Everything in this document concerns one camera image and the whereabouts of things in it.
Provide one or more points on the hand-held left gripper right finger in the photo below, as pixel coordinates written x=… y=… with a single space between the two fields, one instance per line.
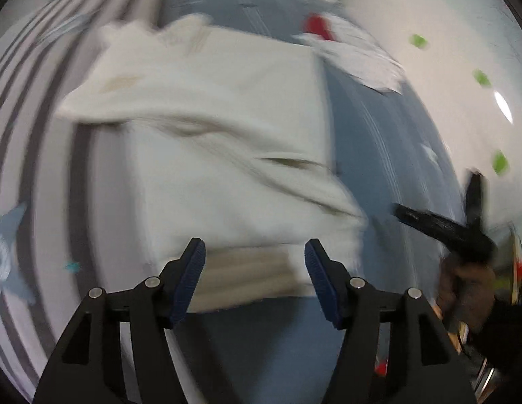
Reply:
x=320 y=273

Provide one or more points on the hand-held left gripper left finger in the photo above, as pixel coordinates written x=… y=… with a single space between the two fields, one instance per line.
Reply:
x=193 y=269

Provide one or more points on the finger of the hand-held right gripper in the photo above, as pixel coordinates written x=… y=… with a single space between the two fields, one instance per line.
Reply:
x=421 y=219
x=474 y=197

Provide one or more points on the cream knit sweater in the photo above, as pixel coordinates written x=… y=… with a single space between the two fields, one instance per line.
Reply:
x=202 y=134

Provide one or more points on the person's right forearm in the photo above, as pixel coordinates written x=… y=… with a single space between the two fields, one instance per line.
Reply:
x=505 y=345

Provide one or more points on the person's right hand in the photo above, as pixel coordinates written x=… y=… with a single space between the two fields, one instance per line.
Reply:
x=467 y=290

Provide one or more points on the striped grey and blue bed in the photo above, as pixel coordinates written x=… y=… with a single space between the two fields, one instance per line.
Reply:
x=370 y=143

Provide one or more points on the green apple sticker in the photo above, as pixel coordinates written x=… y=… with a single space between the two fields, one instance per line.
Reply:
x=419 y=41

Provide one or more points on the white and red garment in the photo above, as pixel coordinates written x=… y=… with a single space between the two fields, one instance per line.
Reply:
x=362 y=59

